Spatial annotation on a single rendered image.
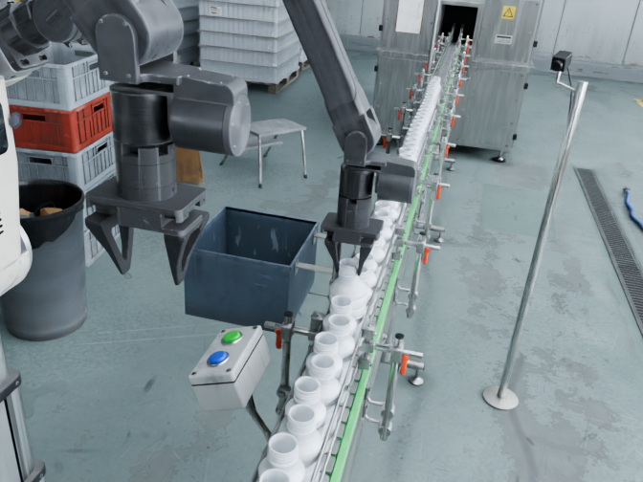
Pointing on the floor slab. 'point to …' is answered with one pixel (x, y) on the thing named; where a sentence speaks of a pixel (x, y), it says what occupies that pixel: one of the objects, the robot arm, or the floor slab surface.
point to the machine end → (488, 87)
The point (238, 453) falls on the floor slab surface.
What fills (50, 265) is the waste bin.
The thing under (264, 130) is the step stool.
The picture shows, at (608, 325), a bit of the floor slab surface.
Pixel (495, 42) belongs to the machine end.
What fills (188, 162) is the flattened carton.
